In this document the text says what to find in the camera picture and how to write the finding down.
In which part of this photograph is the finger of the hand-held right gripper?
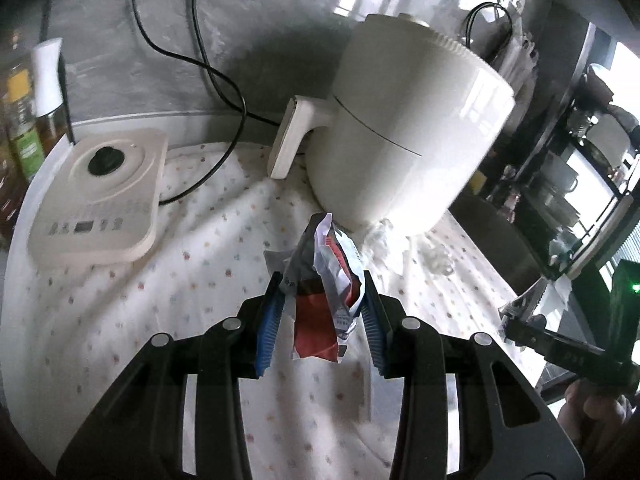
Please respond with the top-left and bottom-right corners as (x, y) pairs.
(499, 280), (556, 348)

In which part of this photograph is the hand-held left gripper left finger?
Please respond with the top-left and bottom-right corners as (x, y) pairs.
(55, 272), (287, 480)

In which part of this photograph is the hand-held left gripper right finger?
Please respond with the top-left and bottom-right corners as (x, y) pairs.
(360, 270), (577, 480)

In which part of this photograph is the red silver snack wrapper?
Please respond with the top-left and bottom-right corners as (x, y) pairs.
(263, 212), (368, 363)

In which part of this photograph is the person's right hand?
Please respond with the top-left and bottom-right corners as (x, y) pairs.
(557, 380), (633, 461)

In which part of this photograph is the crumpled white plastic wrap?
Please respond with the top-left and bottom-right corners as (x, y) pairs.
(362, 220), (401, 266)

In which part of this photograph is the crumpled clear plastic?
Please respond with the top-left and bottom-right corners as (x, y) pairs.
(422, 245), (458, 278)

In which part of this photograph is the black dish rack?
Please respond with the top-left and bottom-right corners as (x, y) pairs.
(500, 20), (640, 281)

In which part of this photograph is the white air fryer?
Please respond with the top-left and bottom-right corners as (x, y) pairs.
(267, 12), (517, 236)

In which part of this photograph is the beige appliance base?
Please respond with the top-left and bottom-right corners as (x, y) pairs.
(27, 127), (169, 267)

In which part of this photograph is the hanging clear plastic packet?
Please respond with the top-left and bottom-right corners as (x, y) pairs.
(492, 25), (541, 106)

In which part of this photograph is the green label bottle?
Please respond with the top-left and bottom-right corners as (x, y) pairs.
(0, 30), (46, 186)

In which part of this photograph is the white cap oil bottle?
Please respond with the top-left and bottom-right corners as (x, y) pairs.
(31, 37), (76, 156)

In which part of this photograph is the black power cable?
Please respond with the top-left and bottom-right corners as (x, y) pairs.
(192, 0), (283, 126)
(131, 0), (247, 206)

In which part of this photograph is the hanging black cable loop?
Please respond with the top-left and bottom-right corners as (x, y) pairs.
(462, 2), (516, 61)

